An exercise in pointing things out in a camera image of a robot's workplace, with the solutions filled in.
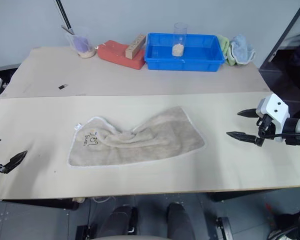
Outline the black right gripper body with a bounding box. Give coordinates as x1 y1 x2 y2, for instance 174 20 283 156
256 113 276 138

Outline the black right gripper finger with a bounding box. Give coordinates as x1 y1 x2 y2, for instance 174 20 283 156
237 107 259 119
225 131 264 147

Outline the beige towel with white trim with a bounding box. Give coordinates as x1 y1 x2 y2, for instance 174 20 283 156
67 105 207 169

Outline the light blue cloth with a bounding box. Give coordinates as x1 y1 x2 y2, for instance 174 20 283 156
229 33 257 66

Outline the green cloth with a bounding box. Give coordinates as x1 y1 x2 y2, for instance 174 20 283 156
216 34 237 67

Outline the blue plastic bin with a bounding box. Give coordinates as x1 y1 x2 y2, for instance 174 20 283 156
144 32 226 72

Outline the black stand foot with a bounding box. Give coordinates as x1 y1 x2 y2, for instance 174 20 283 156
215 216 231 240
75 224 91 240

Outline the clear plastic cup with grains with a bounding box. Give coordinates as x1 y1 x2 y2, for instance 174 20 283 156
171 22 189 58

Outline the dark rounded shape with silver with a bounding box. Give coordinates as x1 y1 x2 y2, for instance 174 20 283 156
269 207 300 240

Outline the clear measuring cup with grains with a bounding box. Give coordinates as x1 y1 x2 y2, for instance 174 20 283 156
65 31 97 60

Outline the purple scoop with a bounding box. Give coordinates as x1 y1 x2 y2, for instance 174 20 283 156
72 34 91 53

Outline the wooden block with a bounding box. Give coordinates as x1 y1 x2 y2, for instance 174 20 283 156
125 34 147 61

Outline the black ribbed pole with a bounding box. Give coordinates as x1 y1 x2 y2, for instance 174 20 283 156
55 0 74 35

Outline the black table frame bar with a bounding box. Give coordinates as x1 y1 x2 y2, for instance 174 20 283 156
1 197 80 211

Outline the dark slanted frame post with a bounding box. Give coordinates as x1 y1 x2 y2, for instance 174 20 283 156
266 0 300 63

